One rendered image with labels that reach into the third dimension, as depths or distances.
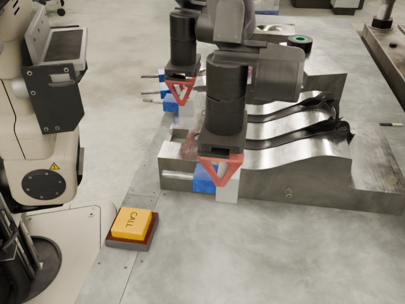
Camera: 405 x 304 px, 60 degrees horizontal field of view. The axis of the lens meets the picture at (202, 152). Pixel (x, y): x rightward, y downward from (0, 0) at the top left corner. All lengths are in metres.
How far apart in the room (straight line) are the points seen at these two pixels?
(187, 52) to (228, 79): 0.32
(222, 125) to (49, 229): 1.11
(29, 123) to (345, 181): 0.70
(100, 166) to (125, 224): 1.53
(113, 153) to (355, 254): 1.78
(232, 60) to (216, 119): 0.09
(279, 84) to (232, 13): 0.10
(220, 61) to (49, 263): 1.10
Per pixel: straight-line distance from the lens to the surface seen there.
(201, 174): 0.58
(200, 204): 0.74
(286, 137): 0.77
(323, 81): 1.07
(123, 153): 2.24
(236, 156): 0.51
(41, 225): 1.52
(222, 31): 0.45
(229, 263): 0.65
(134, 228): 0.66
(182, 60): 0.78
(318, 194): 0.75
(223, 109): 0.48
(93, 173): 2.14
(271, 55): 0.47
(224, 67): 0.45
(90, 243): 1.40
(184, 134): 0.80
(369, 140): 0.90
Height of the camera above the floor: 1.33
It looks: 37 degrees down
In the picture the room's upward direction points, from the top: straight up
